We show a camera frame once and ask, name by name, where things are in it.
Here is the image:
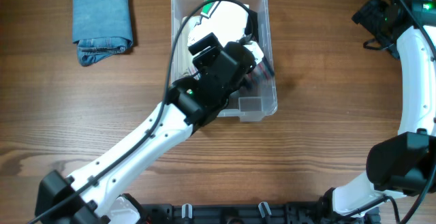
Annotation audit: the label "red plaid shirt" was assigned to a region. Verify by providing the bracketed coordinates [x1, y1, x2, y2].
[180, 60, 272, 92]

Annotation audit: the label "black cloth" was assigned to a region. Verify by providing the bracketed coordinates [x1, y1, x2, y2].
[245, 10, 259, 42]

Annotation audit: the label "clear plastic storage container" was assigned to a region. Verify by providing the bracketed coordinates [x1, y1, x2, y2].
[171, 0, 277, 122]

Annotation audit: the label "white printed shirt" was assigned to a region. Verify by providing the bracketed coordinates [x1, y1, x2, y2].
[187, 1, 248, 46]

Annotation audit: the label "cream white cloth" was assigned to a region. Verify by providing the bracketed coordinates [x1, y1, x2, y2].
[179, 16, 201, 76]

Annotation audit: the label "blue denim jeans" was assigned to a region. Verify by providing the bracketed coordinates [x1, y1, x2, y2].
[72, 0, 134, 67]

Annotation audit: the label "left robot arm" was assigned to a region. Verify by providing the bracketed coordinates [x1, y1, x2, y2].
[32, 33, 264, 224]

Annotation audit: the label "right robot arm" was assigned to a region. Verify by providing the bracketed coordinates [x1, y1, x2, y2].
[305, 0, 435, 223]

